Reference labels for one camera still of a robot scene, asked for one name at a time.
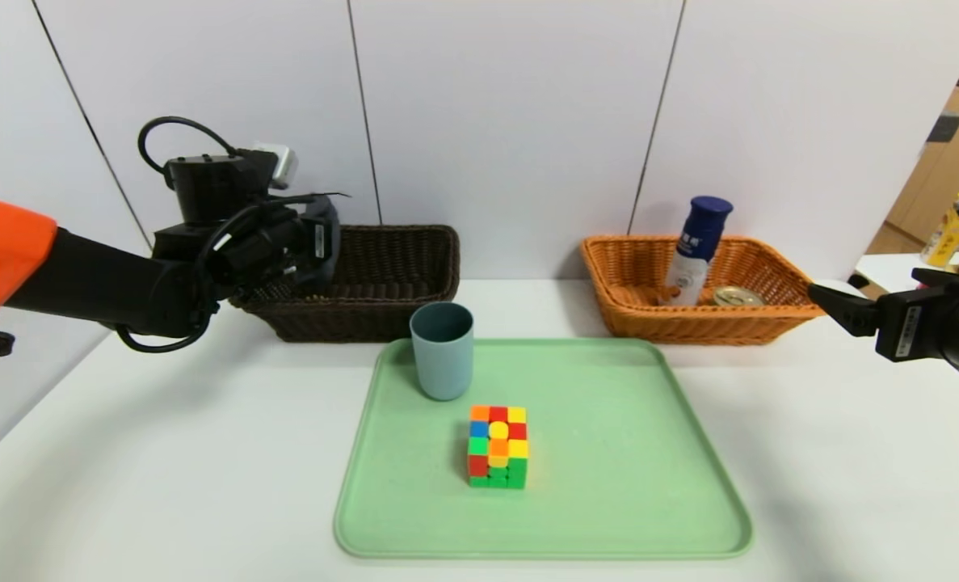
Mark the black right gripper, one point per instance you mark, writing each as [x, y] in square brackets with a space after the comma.
[904, 325]

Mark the white bottle blue cap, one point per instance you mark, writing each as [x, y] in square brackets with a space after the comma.
[693, 259]

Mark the blue-grey plastic cup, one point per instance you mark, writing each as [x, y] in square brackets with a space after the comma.
[442, 356]

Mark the white side table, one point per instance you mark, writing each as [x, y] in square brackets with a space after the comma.
[891, 271]

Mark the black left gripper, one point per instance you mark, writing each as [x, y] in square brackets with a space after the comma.
[320, 242]

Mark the light green plastic tray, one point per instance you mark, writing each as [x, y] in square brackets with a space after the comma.
[624, 469]

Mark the yellow carton box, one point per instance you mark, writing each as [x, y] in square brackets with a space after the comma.
[948, 234]

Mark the tin can gold lid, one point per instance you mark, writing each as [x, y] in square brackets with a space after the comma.
[738, 297]

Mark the dark brown wicker basket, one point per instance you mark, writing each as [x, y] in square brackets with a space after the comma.
[398, 267]

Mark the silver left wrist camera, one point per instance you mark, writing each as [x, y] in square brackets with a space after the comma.
[283, 164]

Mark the light wooden cabinet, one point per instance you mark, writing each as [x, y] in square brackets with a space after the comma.
[915, 194]

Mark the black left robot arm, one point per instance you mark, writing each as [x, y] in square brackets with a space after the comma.
[107, 283]

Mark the colourful puzzle cube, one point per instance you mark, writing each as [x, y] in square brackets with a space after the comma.
[498, 449]

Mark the orange wicker basket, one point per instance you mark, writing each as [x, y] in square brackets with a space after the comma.
[689, 327]

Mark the grey cabinet sign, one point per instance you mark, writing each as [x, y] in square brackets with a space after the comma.
[944, 129]

